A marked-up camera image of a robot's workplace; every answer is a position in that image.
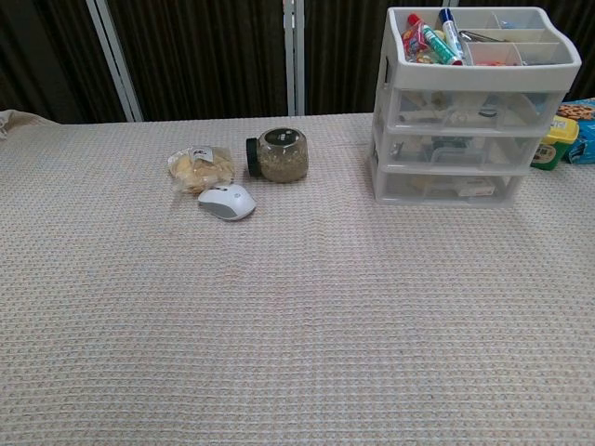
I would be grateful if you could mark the clear plastic drawer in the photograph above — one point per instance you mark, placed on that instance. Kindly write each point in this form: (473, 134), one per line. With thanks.
(493, 148)

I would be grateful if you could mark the clear drawer with pale contents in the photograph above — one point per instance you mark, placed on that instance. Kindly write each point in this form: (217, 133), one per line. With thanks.
(465, 109)

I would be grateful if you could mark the blue cookie package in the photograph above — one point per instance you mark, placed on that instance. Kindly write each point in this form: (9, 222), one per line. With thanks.
(581, 116)

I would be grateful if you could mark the glass jar with black lid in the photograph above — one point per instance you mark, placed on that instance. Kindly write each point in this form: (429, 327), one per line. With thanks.
(283, 158)

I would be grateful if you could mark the white grey computer mouse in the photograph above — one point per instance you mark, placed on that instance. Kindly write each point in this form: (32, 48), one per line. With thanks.
(228, 200)

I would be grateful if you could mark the beige woven tablecloth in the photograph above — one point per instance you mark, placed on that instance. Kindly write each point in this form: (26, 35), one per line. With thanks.
(297, 325)

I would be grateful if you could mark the clear bag of crackers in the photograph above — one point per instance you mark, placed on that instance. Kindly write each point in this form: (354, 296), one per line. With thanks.
(200, 169)

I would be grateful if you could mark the orange yellow candy packet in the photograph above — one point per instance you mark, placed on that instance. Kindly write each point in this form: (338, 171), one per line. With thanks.
(422, 58)

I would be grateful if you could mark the red candy packet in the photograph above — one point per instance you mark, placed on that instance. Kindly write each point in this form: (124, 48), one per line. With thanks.
(413, 42)

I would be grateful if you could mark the white marker with blue cap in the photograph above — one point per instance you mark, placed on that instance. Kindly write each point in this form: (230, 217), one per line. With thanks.
(452, 32)

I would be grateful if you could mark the small red toy pieces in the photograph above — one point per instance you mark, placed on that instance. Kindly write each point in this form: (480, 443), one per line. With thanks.
(489, 62)

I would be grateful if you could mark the yellow lidded green tub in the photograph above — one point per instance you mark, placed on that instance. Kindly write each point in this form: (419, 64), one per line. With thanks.
(555, 139)

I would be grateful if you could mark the small blue clip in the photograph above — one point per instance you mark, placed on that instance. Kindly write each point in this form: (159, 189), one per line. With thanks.
(507, 21)

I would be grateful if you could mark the folding screen with white frame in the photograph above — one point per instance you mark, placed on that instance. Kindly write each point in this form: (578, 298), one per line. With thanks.
(290, 56)

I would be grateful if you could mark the white desk organizer tray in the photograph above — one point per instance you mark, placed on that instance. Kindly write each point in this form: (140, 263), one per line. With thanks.
(483, 76)

